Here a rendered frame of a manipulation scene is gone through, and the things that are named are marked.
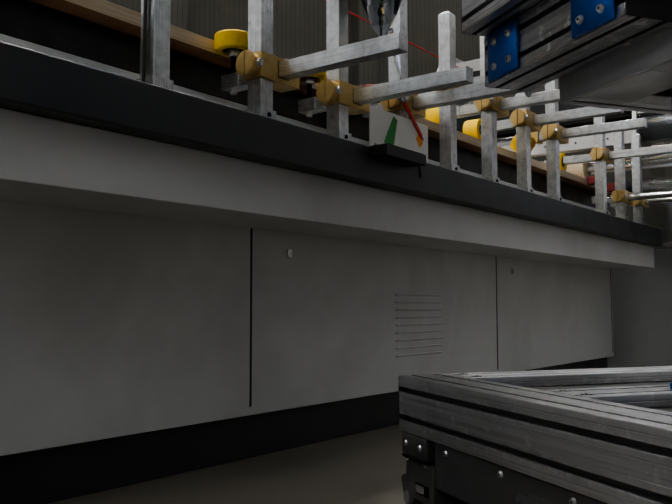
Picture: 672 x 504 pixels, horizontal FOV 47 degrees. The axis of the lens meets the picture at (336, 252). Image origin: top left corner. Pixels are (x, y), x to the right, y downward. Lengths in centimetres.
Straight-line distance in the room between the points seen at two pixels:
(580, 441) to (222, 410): 98
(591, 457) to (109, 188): 81
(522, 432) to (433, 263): 148
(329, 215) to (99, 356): 56
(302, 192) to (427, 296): 89
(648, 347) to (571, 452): 325
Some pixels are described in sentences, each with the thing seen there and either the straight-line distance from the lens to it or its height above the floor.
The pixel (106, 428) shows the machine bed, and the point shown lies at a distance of 153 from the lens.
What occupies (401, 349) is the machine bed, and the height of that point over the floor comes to 22.
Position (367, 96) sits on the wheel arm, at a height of 80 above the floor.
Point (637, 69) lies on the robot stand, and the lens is 124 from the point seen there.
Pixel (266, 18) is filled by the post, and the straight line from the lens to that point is 159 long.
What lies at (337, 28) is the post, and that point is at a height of 95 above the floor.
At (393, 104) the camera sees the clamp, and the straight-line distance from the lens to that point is 191.
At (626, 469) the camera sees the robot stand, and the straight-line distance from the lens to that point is 86.
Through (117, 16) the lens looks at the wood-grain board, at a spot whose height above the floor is 88.
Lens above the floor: 34
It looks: 4 degrees up
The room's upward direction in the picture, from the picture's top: straight up
